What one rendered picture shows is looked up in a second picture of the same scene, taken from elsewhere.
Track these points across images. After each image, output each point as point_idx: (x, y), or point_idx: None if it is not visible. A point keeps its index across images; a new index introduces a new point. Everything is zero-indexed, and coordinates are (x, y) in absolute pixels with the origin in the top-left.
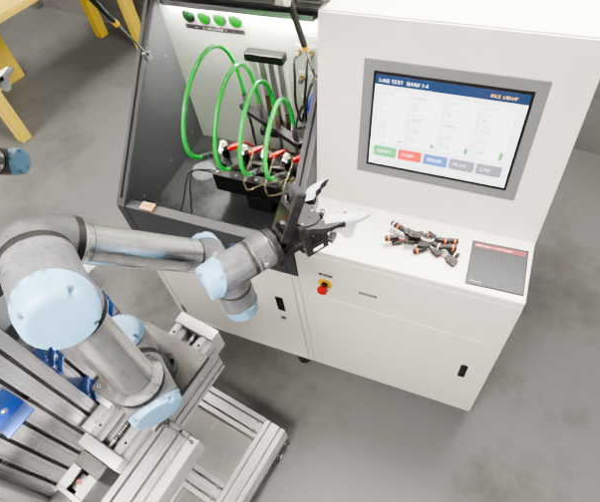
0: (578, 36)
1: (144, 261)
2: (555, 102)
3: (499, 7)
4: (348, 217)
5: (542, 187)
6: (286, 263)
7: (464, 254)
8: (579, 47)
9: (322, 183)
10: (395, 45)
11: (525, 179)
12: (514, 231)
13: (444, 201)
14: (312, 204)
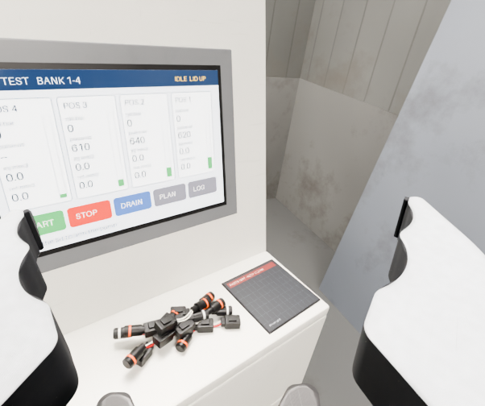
0: None
1: None
2: (239, 76)
3: None
4: (466, 254)
5: (255, 184)
6: None
7: (232, 304)
8: (242, 2)
9: (23, 229)
10: None
11: (239, 181)
12: (247, 248)
13: (164, 258)
14: (109, 394)
